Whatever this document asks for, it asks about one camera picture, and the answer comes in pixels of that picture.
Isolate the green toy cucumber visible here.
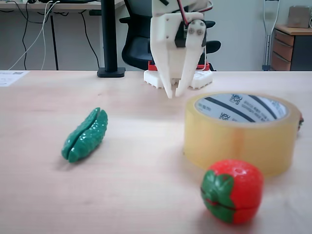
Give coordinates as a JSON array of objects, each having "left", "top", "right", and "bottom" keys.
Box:
[{"left": 60, "top": 107, "right": 109, "bottom": 164}]

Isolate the black office chair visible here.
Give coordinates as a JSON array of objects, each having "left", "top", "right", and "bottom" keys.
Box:
[{"left": 118, "top": 0, "right": 222, "bottom": 72}]

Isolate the black clamp pole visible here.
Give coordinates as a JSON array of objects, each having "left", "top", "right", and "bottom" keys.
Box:
[{"left": 97, "top": 0, "right": 126, "bottom": 78}]

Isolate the metal crutch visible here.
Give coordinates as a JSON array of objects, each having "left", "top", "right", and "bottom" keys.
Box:
[{"left": 261, "top": 0, "right": 281, "bottom": 72}]

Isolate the brown drawer cabinet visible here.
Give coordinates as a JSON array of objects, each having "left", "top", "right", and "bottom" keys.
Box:
[{"left": 270, "top": 24, "right": 312, "bottom": 72}]

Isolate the background desk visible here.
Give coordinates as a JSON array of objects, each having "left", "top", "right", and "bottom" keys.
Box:
[{"left": 0, "top": 0, "right": 125, "bottom": 71}]

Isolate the clear packing tape roll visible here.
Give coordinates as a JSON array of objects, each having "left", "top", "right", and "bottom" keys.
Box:
[{"left": 183, "top": 92, "right": 303, "bottom": 178}]

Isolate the cardboard box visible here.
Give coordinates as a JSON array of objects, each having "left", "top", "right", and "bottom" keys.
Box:
[{"left": 287, "top": 5, "right": 312, "bottom": 29}]

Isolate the red toy strawberry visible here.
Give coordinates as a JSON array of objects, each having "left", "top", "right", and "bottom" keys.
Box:
[{"left": 200, "top": 158, "right": 265, "bottom": 225}]

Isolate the white printed paper sheet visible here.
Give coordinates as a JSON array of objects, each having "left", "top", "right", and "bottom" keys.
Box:
[{"left": 0, "top": 70, "right": 31, "bottom": 88}]

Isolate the black cable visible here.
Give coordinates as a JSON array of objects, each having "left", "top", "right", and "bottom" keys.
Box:
[{"left": 80, "top": 11, "right": 101, "bottom": 63}]

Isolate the white cable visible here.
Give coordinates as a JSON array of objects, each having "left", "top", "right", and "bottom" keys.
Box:
[{"left": 9, "top": 0, "right": 60, "bottom": 71}]

